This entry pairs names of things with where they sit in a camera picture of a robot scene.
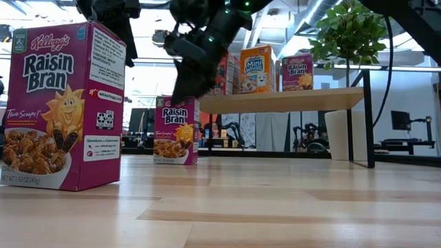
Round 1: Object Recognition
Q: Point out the wooden shelf with black legs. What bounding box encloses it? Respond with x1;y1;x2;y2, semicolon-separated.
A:
198;68;376;169

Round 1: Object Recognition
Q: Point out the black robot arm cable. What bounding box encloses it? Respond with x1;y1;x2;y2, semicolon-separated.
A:
373;16;394;128

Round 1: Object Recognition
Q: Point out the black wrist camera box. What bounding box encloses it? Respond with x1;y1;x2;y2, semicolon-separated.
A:
163;30;208;63

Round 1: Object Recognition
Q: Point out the green leafy potted plant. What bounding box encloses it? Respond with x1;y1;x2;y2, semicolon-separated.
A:
308;0;389;89

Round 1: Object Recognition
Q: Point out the black desk monitor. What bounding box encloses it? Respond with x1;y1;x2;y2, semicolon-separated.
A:
129;107;156;135

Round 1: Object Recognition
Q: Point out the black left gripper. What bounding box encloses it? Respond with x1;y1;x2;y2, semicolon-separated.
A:
75;0;141;68

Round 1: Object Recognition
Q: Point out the white round bin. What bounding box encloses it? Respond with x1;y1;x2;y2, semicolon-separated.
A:
323;109;365;162

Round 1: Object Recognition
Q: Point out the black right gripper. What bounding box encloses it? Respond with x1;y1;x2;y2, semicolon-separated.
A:
171;10;254;106

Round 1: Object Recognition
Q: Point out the white hanging cloth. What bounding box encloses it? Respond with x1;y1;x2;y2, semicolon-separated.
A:
255;112;289;152

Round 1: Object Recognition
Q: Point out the black monitor on mount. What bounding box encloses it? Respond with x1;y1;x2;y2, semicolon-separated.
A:
391;110;412;132

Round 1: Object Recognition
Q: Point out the black background desk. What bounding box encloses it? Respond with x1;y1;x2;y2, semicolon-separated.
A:
374;138;437;156

